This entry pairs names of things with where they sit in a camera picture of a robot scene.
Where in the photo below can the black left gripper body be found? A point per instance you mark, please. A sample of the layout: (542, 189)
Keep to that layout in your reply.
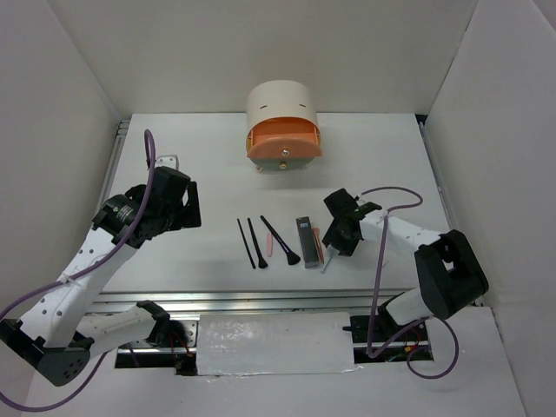
(182, 216)

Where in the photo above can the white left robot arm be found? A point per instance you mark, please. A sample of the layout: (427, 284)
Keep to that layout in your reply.
(56, 336)

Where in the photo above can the cream round drawer organizer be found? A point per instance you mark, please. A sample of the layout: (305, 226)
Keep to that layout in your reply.
(279, 98)

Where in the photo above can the pink nail file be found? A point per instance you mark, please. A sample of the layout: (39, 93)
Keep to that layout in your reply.
(269, 244)

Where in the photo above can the black flat makeup brush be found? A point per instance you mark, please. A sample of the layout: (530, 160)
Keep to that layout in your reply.
(261, 261)

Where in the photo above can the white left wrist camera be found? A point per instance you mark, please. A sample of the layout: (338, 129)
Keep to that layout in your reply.
(168, 161)

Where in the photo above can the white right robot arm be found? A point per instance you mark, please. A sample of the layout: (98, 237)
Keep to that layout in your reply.
(449, 274)

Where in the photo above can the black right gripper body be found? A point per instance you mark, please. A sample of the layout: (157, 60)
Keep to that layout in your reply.
(336, 236)

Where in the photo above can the grey bottom drawer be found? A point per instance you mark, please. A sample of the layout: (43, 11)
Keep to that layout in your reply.
(281, 164)

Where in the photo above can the thin black makeup brush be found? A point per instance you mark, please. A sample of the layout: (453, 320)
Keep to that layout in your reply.
(245, 243)

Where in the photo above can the white foam board cover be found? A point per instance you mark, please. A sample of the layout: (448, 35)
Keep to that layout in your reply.
(285, 343)

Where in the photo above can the large black makeup brush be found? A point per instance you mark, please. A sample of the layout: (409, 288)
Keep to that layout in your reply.
(292, 257)

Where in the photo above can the dark grey cosmetic box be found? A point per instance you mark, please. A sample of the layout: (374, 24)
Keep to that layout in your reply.
(310, 255)

